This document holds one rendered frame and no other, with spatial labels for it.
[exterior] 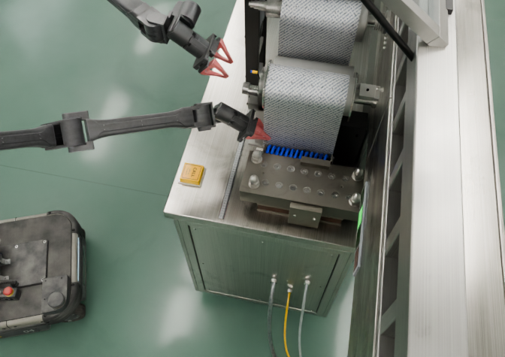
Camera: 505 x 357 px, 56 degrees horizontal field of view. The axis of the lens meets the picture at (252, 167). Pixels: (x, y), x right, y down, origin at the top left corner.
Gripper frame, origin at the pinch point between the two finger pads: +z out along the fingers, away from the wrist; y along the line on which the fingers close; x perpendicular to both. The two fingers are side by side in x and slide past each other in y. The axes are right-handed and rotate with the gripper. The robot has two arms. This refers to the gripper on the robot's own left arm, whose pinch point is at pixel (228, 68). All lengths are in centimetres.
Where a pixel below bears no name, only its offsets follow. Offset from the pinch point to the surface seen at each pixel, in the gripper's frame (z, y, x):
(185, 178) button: 15.1, 17.8, -37.5
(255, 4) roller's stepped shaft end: 0.4, -26.0, 4.0
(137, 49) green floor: 9, -127, -167
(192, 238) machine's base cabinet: 31, 31, -51
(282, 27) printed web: 9.4, -19.3, 9.1
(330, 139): 38.5, 4.7, 6.3
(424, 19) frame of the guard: 8, 17, 60
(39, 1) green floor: -59, -162, -225
